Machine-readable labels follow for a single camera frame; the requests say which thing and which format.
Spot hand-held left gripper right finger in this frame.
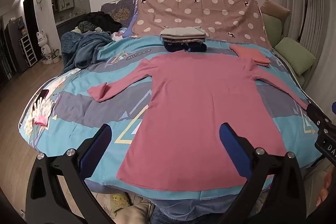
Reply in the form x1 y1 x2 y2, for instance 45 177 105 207
218 122 314 224

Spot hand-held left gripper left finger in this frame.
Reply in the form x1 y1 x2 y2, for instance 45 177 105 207
25 124 113 224

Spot pink long-sleeve shirt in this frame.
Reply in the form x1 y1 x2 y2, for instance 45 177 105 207
88 50 310 191

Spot pile of folded clothes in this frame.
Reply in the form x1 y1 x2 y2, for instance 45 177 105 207
160 26 209 38

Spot person's right hand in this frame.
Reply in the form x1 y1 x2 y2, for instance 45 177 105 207
318 166 336 211

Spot blue geometric bed cover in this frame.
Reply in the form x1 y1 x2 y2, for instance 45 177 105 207
18 35 323 201

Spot large green pillow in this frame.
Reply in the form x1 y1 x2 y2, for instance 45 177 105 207
274 38 315 75

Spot pink cloth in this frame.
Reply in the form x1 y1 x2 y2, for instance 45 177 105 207
34 114 51 126

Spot white gloves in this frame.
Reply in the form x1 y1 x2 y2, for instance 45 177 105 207
32 98 55 119

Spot dark red phone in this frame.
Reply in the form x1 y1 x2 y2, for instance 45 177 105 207
37 89 50 101

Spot beige slipper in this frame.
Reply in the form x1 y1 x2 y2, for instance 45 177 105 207
115 202 155 224

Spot person's jeans legs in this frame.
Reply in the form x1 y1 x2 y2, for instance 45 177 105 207
150 198 237 224

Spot folded coral garment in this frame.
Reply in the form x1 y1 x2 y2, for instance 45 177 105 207
230 44 271 66

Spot small green pillow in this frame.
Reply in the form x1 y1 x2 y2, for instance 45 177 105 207
262 14 282 47

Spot blue fluffy blanket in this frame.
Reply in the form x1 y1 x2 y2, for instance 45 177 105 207
61 30 113 75

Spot folded navy garment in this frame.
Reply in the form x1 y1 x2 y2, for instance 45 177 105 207
163 42 208 53

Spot tan pillow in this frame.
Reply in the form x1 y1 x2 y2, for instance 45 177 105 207
261 0 290 20

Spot folded floral patterned garment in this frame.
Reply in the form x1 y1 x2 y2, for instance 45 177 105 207
163 37 205 44

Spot white cat statue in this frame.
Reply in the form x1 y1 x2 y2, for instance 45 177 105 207
36 29 52 62

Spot white shelf rack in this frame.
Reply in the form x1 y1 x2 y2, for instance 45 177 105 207
19 35 37 66

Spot grey-green garment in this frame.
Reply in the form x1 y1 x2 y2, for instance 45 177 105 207
77 21 97 33

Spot black garment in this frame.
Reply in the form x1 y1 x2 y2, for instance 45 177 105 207
85 11 122 31

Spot navy gold patterned pillow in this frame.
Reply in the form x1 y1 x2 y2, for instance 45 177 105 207
100 0 139 38

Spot brown polka dot sheet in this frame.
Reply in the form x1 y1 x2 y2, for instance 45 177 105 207
130 0 272 50

